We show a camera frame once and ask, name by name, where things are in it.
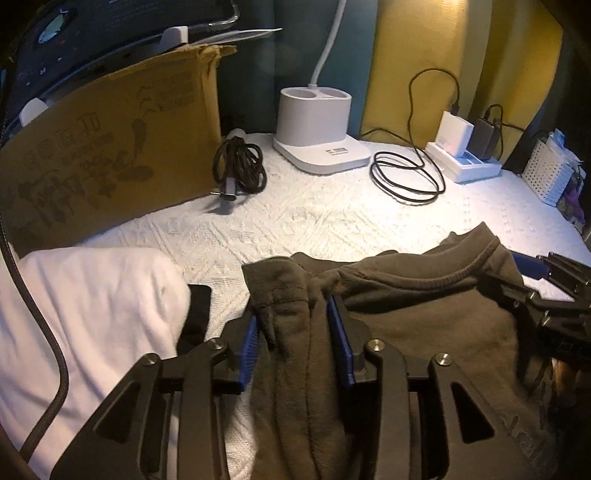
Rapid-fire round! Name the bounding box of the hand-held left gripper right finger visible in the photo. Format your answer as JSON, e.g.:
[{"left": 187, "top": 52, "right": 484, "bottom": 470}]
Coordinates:
[{"left": 325, "top": 294, "right": 539, "bottom": 480}]

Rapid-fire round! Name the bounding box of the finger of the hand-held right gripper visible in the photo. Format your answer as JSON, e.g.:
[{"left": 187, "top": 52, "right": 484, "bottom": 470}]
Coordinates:
[
  {"left": 482, "top": 272, "right": 543, "bottom": 315},
  {"left": 510, "top": 251, "right": 591, "bottom": 298}
]

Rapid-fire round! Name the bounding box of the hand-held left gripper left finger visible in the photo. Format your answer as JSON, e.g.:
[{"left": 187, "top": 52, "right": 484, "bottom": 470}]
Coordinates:
[{"left": 50, "top": 314, "right": 259, "bottom": 480}]

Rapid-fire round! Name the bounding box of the dark olive t-shirt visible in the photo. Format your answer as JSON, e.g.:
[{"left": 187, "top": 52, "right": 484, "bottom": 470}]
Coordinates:
[{"left": 241, "top": 222, "right": 591, "bottom": 480}]

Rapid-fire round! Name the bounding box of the purple cloth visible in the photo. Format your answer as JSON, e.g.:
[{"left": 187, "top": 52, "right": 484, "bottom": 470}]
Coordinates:
[{"left": 561, "top": 185, "right": 583, "bottom": 217}]

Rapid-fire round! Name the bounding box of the white perforated basket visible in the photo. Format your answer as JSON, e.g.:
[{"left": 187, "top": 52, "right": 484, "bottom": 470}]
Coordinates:
[{"left": 522, "top": 138, "right": 573, "bottom": 206}]

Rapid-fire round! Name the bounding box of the white power strip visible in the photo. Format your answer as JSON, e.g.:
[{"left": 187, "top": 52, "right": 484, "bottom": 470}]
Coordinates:
[{"left": 425, "top": 141, "right": 503, "bottom": 184}]

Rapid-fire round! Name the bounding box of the white textured cover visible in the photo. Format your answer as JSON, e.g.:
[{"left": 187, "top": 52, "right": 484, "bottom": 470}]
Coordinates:
[{"left": 78, "top": 131, "right": 591, "bottom": 480}]

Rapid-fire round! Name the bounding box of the black charger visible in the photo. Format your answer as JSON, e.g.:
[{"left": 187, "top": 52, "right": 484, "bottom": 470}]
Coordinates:
[{"left": 470, "top": 117, "right": 497, "bottom": 160}]

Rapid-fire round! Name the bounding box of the white charger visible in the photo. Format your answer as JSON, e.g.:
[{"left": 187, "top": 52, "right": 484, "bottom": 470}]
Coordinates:
[{"left": 438, "top": 110, "right": 475, "bottom": 158}]

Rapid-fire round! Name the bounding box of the white garment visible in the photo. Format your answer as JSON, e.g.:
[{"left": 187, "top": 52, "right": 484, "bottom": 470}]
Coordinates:
[{"left": 0, "top": 247, "right": 192, "bottom": 480}]

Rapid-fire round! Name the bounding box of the white desk lamp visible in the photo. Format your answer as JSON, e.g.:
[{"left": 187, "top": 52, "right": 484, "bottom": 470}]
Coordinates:
[{"left": 272, "top": 0, "right": 373, "bottom": 176}]

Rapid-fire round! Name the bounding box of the brown cardboard box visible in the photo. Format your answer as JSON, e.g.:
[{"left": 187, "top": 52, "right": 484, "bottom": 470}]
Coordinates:
[{"left": 0, "top": 44, "right": 238, "bottom": 257}]

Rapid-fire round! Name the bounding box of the yellow curtain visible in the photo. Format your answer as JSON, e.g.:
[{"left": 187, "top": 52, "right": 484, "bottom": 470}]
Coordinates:
[{"left": 360, "top": 0, "right": 564, "bottom": 144}]

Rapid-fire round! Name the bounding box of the dark teal curtain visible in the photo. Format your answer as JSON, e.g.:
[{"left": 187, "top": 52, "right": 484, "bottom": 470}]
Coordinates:
[{"left": 217, "top": 0, "right": 379, "bottom": 139}]

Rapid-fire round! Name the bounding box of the black tablet with stand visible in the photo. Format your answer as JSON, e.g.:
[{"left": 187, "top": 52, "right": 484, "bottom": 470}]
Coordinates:
[{"left": 9, "top": 0, "right": 283, "bottom": 126}]

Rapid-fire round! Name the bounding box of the thin black charger cable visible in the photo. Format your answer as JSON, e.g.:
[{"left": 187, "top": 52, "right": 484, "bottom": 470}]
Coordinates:
[{"left": 485, "top": 104, "right": 527, "bottom": 160}]

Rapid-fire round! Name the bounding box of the long braided black cable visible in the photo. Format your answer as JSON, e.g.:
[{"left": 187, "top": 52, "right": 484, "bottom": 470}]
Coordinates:
[{"left": 0, "top": 28, "right": 70, "bottom": 462}]

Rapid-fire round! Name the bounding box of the coiled braided black cable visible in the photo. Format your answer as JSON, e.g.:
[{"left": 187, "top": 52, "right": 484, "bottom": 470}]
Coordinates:
[{"left": 210, "top": 129, "right": 269, "bottom": 201}]

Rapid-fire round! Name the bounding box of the thin black charging cable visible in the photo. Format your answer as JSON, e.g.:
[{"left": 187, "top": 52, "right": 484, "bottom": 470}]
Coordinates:
[{"left": 369, "top": 68, "right": 462, "bottom": 204}]

